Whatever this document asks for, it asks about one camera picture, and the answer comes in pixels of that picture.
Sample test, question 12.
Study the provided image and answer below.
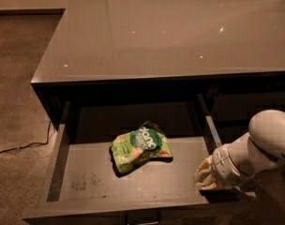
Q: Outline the thin black floor cable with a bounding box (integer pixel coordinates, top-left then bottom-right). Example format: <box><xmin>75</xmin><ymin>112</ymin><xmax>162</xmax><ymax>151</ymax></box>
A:
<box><xmin>0</xmin><ymin>121</ymin><xmax>53</xmax><ymax>162</ymax></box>

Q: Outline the green snack bag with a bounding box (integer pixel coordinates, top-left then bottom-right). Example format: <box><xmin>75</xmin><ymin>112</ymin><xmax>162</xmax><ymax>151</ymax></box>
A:
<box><xmin>110</xmin><ymin>121</ymin><xmax>173</xmax><ymax>176</ymax></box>

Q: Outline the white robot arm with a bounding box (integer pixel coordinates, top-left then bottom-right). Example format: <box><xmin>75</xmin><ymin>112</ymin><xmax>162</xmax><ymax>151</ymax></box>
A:
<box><xmin>195</xmin><ymin>110</ymin><xmax>285</xmax><ymax>190</ymax></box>

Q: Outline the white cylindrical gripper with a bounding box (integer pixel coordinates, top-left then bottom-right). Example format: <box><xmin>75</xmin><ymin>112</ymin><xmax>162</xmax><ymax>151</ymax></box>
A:
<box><xmin>194</xmin><ymin>143</ymin><xmax>254</xmax><ymax>190</ymax></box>

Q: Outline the dark grey drawer cabinet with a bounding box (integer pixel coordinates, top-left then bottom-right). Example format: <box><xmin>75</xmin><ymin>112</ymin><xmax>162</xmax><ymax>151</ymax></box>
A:
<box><xmin>32</xmin><ymin>0</ymin><xmax>285</xmax><ymax>134</ymax></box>

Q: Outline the dark wall baseboard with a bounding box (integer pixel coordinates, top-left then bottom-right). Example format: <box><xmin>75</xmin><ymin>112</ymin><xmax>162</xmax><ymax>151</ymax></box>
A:
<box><xmin>0</xmin><ymin>8</ymin><xmax>65</xmax><ymax>16</ymax></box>

